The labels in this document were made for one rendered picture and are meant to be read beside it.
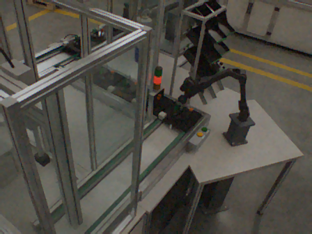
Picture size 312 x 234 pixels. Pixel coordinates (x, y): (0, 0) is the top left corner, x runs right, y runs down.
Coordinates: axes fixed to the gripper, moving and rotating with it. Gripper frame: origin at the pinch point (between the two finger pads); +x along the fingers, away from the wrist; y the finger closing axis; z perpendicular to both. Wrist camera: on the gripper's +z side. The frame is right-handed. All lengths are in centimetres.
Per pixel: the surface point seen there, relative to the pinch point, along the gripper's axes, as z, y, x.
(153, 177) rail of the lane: -24, 60, 3
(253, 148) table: -63, -15, -13
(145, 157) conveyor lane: -15, 46, 16
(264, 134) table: -64, -36, -15
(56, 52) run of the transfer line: 101, -7, 101
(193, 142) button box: -27.8, 17.8, 0.2
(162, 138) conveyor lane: -14.0, 24.6, 16.2
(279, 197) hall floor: -147, -63, 31
